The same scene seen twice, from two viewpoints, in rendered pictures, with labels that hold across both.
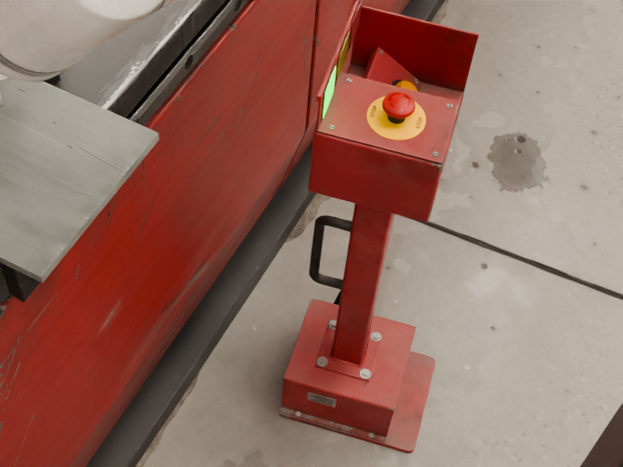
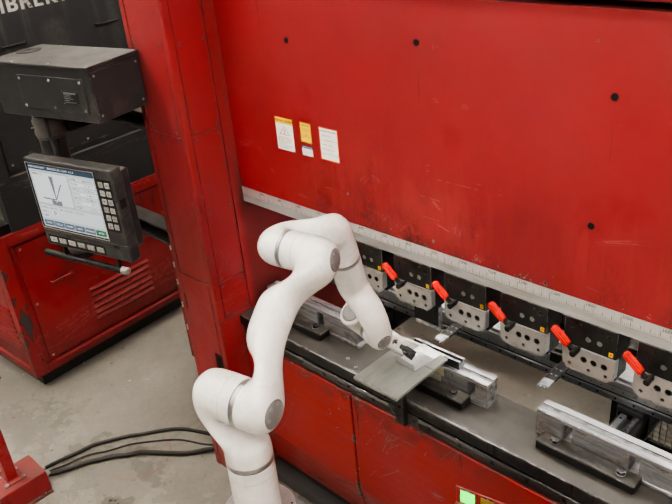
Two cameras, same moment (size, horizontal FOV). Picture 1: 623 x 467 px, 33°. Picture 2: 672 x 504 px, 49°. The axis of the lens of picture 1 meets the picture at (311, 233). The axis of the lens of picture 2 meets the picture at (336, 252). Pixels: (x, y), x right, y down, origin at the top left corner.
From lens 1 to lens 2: 210 cm
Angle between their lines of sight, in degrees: 80
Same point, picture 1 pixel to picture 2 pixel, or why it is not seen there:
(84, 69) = (465, 416)
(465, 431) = not seen: outside the picture
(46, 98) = (414, 379)
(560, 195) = not seen: outside the picture
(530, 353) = not seen: outside the picture
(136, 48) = (475, 429)
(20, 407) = (394, 459)
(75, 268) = (424, 451)
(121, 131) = (398, 392)
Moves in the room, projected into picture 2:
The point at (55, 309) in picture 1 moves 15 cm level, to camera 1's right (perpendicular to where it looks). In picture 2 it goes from (414, 451) to (401, 482)
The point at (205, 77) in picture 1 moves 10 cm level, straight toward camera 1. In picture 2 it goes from (501, 481) to (468, 478)
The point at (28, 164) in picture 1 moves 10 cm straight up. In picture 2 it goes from (390, 375) to (389, 350)
